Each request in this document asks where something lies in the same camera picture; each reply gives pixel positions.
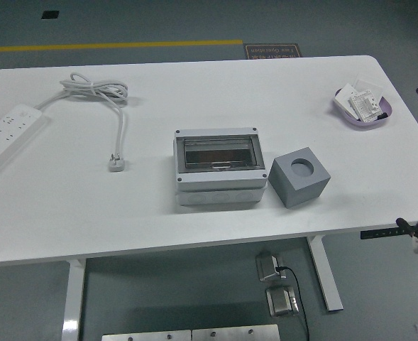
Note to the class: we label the clear square plastic packet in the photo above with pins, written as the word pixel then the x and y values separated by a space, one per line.
pixel 368 83

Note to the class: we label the white power strip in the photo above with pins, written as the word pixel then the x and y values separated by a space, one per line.
pixel 6 131

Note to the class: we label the metal floor socket box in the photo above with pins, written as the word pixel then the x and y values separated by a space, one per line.
pixel 281 302
pixel 265 268

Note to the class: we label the grey plastic electrical box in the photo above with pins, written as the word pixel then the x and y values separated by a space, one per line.
pixel 223 184

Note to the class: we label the smoky transparent box lid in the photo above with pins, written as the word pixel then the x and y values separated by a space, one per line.
pixel 194 165

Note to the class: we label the black square floor hatch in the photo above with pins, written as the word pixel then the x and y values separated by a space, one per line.
pixel 50 14

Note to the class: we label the white printed socket panel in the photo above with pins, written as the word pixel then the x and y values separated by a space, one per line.
pixel 364 104

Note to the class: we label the grey metal plate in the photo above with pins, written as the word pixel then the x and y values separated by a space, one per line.
pixel 144 336
pixel 235 334

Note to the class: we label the grey cube battery holder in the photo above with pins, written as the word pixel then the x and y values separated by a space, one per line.
pixel 290 184

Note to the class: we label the small black part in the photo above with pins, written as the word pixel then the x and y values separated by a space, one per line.
pixel 382 115

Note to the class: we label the white table leg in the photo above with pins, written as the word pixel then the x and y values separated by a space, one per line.
pixel 331 295
pixel 74 302

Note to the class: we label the purple plastic tray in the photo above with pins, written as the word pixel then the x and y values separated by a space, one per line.
pixel 350 122

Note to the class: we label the black floor sign mat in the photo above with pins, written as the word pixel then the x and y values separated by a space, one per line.
pixel 272 51

